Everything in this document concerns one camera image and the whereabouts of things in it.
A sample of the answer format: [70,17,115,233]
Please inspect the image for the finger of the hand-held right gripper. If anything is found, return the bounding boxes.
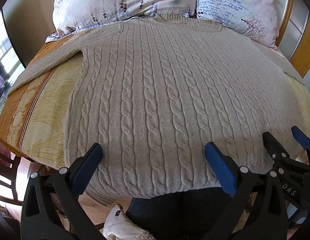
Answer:
[262,131,310,173]
[291,126,310,164]

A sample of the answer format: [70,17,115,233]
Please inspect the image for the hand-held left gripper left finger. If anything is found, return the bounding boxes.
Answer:
[20,143,113,240]

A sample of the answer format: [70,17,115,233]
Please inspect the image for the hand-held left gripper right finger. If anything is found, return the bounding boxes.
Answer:
[204,142,288,240]

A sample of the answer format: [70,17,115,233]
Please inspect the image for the beige cable-knit sweater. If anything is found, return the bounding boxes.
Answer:
[8,14,307,207]

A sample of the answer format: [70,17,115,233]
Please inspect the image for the person's dark trousers leg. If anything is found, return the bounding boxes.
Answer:
[125,187,237,240]

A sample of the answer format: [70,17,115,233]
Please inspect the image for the yellow orange patterned bed sheet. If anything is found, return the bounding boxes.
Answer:
[0,29,310,172]

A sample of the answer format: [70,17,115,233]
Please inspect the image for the white fluffy slipper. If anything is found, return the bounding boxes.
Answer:
[102,203,159,240]

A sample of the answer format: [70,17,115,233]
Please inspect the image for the orange wooden bed headboard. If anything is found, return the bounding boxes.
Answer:
[271,0,310,78]

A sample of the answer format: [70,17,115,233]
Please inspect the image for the dark wooden chair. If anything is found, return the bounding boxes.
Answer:
[0,131,24,207]

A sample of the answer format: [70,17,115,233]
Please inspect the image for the bright window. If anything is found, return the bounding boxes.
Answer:
[0,11,23,100]

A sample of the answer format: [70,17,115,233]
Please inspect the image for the white pillow blue streak print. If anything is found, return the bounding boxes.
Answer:
[195,0,280,52]

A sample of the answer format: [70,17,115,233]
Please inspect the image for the white pillow purple sprig print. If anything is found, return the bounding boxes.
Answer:
[45,0,199,43]

